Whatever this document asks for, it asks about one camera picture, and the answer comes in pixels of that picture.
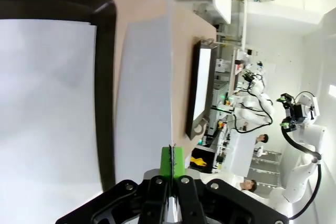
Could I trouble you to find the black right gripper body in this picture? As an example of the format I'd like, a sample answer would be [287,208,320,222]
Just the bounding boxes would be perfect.
[288,103,304,124]

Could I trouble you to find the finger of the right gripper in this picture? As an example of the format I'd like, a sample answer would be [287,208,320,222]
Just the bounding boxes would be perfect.
[276,92,294,110]
[279,118,298,132]

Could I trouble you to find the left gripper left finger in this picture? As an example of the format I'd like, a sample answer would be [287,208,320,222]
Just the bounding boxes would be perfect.
[55,146,173,224]

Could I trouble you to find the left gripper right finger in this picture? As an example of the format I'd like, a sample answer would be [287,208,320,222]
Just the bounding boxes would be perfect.
[172,145,287,224]

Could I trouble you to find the white A4 paper sheet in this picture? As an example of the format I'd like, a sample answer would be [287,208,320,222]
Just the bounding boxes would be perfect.
[193,47,213,122]
[0,18,92,27]
[115,0,176,183]
[0,23,103,224]

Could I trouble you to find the yellow rubber gloves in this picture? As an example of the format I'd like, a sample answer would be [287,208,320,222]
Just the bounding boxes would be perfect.
[190,155,209,167]

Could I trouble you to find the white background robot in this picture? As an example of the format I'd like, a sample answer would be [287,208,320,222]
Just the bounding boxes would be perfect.
[232,61,275,134]

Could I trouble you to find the person in white coat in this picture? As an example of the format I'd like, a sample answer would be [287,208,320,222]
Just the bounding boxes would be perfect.
[256,133,269,156]
[237,178,271,201]

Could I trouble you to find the white cabinet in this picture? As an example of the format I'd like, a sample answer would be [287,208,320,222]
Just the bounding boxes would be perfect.
[227,129,259,177]

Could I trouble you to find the metal equipment rack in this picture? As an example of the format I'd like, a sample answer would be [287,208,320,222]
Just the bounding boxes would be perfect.
[208,23,249,130]

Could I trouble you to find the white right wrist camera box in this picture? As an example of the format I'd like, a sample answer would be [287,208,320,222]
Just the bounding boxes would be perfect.
[299,94,320,120]

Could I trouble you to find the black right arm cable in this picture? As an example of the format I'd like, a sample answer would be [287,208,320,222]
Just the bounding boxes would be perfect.
[281,91,323,220]

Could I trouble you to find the brown plastic handled tray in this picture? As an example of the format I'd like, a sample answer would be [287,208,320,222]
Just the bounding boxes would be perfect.
[0,0,119,193]
[185,37,219,141]

